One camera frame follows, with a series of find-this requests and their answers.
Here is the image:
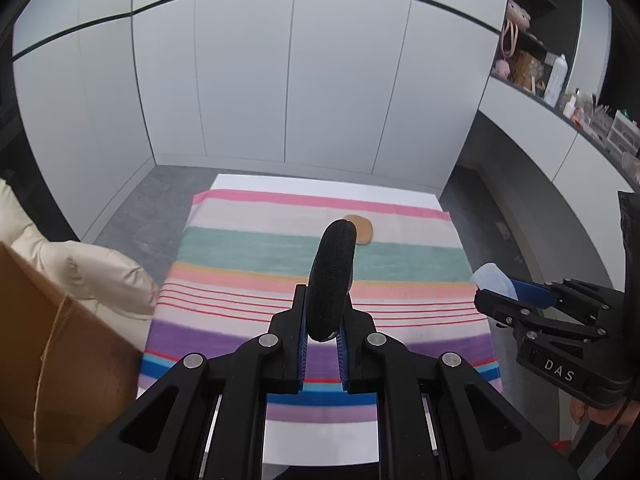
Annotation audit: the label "pink bag on shelf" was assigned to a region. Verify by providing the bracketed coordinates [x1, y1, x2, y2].
[500, 0, 530, 60]

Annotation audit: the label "cream padded armchair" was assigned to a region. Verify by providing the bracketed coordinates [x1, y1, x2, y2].
[1, 182, 160, 351]

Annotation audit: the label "brown cardboard box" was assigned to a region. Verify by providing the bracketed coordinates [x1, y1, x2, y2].
[1, 247, 141, 479]

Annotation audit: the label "clear storage drawers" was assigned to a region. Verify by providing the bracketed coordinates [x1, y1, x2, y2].
[606, 110, 640, 157]

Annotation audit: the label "person's right hand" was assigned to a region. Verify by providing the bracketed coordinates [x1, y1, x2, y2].
[570, 398, 639, 427]

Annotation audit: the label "small pale blue pad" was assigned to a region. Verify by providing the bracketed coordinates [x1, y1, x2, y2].
[471, 262, 518, 300]

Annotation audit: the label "white bottle on shelf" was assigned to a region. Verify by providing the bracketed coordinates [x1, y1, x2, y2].
[544, 54, 568, 107]

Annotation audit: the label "black makeup brush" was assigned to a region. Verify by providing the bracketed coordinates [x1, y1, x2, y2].
[306, 219, 356, 342]

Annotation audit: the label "striped colourful towel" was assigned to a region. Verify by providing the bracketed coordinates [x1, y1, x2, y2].
[139, 188, 501, 424]

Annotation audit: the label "tan makeup sponge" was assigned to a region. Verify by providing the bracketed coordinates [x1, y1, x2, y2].
[344, 214, 373, 246]

